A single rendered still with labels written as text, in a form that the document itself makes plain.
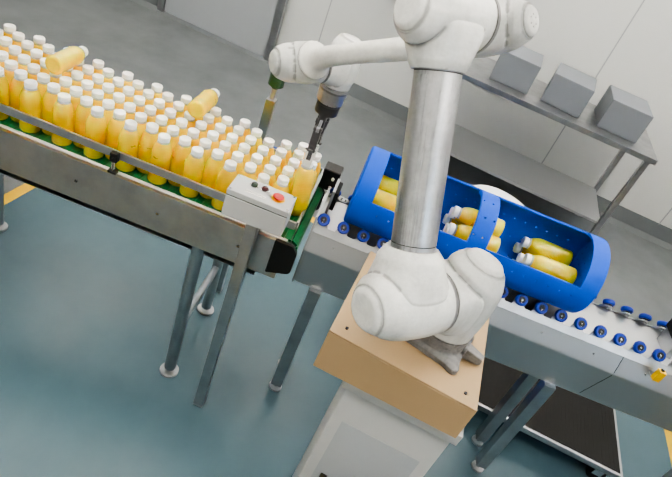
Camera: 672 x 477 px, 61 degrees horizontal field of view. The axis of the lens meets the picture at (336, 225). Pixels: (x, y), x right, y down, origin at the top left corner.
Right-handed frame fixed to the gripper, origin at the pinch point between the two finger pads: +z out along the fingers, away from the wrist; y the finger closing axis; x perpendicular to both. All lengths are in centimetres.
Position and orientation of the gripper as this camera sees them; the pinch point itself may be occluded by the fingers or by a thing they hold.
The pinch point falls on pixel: (310, 156)
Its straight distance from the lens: 189.9
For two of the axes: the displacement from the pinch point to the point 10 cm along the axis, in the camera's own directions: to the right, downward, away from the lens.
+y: 2.0, -5.3, 8.2
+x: -9.3, -3.8, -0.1
